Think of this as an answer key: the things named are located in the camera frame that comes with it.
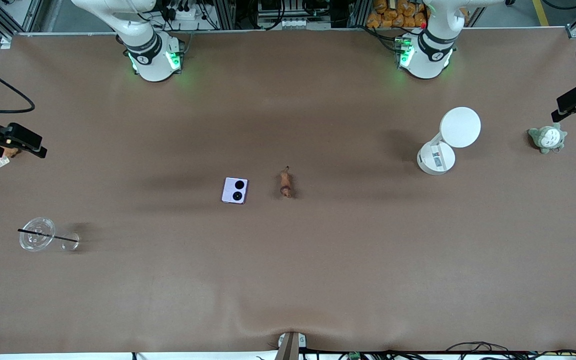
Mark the black drinking straw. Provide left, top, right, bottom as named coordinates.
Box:
left=17, top=228, right=80, bottom=244

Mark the orange bagged items heap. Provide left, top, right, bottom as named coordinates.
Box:
left=366, top=0, right=470, bottom=29

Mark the clear cup with straw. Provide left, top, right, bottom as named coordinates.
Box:
left=18, top=216, right=57, bottom=252

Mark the white power strip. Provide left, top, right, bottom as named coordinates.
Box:
left=164, top=2, right=205, bottom=24

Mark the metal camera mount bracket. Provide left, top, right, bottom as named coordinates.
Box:
left=275, top=331, right=308, bottom=360

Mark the grey Totoro plush toy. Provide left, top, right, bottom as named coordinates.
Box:
left=527, top=122, right=568, bottom=155

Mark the white round desk lamp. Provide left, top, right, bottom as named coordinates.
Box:
left=416, top=106, right=482, bottom=176

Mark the brown lion figurine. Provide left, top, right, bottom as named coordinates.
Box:
left=279, top=166, right=294, bottom=199

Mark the lilac flip phone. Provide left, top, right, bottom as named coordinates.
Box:
left=221, top=177, right=249, bottom=205

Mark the small brown toy white tag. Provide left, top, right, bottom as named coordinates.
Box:
left=0, top=147, right=22, bottom=168

